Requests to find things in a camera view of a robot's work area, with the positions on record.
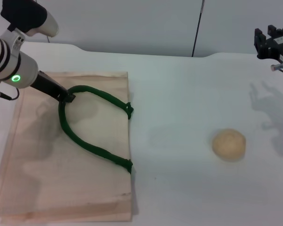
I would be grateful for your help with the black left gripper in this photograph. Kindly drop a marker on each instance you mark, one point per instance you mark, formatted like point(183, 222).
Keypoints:
point(47, 87)

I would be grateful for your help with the round egg yolk pastry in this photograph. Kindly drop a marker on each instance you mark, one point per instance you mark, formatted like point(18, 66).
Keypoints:
point(229, 144)

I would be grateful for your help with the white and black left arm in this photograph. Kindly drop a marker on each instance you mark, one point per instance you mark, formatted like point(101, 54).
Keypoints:
point(16, 63)

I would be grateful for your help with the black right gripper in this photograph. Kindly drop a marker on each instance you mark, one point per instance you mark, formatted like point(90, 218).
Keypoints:
point(276, 47)

